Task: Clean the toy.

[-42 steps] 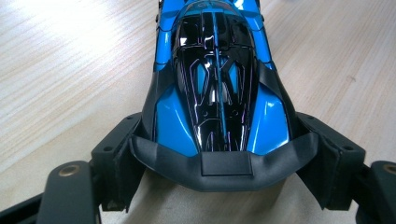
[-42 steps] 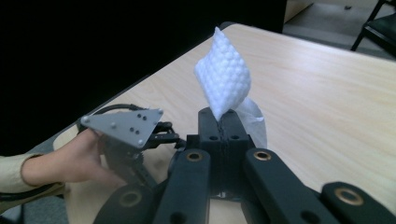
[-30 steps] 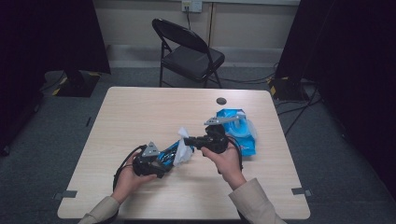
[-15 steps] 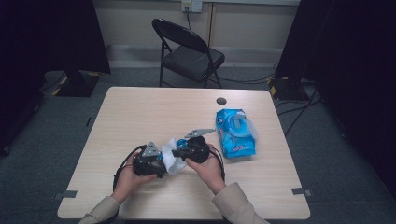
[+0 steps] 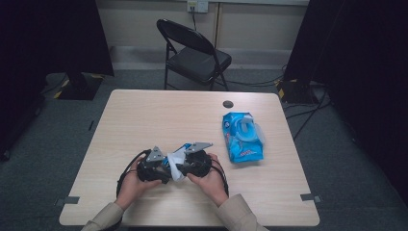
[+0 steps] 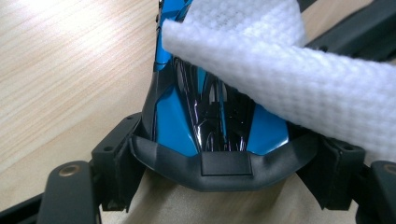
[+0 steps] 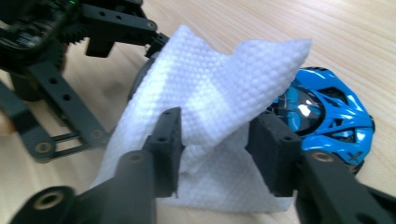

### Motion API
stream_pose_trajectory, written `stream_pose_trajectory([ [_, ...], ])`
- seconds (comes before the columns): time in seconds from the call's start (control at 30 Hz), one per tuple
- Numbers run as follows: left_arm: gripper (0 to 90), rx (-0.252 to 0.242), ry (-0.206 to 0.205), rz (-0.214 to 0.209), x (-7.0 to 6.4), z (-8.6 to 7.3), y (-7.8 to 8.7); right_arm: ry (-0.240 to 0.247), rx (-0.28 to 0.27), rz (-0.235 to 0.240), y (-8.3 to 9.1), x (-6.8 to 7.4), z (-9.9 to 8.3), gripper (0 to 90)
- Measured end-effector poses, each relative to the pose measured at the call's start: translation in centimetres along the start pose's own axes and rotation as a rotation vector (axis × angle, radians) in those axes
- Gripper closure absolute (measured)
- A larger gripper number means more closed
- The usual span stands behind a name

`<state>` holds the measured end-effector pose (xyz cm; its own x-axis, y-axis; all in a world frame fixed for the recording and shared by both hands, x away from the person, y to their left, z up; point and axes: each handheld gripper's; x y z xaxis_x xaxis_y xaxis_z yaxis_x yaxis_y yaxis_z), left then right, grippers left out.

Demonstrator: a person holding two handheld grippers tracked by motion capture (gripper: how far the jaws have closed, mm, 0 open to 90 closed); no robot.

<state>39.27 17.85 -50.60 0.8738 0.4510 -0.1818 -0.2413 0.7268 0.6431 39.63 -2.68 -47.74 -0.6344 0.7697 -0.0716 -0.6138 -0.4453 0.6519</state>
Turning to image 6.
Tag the white wet wipe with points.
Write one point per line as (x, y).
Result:
(280, 77)

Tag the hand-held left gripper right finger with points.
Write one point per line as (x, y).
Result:
(336, 171)

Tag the blue and black toy car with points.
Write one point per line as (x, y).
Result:
(174, 124)

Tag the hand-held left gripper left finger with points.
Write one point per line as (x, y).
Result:
(115, 161)

